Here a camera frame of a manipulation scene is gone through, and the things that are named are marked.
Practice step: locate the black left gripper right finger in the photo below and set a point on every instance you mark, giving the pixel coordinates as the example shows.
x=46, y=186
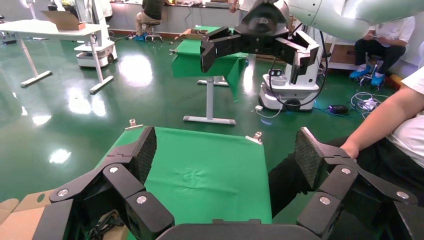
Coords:
x=357, y=198

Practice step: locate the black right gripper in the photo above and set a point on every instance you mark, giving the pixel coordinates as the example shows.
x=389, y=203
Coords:
x=263, y=30

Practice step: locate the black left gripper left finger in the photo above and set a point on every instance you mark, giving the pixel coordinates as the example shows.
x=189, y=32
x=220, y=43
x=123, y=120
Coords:
x=99, y=198

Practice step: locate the black computer mouse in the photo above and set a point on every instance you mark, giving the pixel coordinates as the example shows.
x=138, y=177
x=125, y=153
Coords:
x=106, y=227

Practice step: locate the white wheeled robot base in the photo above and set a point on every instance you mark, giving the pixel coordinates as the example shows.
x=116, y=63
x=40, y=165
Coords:
x=96, y=53
x=285, y=92

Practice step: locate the person's bare forearm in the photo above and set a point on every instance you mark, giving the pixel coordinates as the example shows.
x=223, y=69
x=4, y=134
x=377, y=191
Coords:
x=384, y=119

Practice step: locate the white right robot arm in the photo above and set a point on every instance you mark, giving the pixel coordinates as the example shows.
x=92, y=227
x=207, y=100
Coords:
x=348, y=16

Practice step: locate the shallow cardboard box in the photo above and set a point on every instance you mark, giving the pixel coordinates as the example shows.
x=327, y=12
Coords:
x=195, y=33

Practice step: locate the flat open cardboard box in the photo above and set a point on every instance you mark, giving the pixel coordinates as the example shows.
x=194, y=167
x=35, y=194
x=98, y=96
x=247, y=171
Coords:
x=20, y=222

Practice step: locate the person's bare hand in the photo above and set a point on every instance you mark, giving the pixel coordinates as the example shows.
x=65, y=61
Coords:
x=350, y=149

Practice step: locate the white plug adapter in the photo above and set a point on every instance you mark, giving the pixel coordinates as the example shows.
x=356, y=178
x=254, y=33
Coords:
x=259, y=108

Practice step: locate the green cloth covered table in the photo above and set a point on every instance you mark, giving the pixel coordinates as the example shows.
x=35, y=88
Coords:
x=188, y=63

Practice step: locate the seated person black trousers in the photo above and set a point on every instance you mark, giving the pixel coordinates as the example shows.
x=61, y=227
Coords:
x=410, y=139

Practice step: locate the silver metal cloth clip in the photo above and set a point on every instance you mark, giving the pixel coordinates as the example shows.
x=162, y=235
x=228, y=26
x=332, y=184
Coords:
x=132, y=125
x=255, y=139

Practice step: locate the black power adapter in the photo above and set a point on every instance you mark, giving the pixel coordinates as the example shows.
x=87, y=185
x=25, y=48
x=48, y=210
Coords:
x=338, y=109

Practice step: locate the black round stool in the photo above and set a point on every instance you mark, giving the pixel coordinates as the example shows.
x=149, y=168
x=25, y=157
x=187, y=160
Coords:
x=153, y=24

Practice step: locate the green table cloth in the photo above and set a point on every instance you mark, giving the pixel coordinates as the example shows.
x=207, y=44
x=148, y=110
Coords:
x=205, y=172

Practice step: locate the seated person dark shirt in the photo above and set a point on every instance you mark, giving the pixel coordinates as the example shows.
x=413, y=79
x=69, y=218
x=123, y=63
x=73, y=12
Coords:
x=152, y=10

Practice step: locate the seated person blue shoe covers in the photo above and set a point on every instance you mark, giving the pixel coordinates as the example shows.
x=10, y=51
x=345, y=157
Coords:
x=387, y=46

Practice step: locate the white desk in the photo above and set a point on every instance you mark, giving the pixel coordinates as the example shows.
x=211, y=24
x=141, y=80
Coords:
x=43, y=28

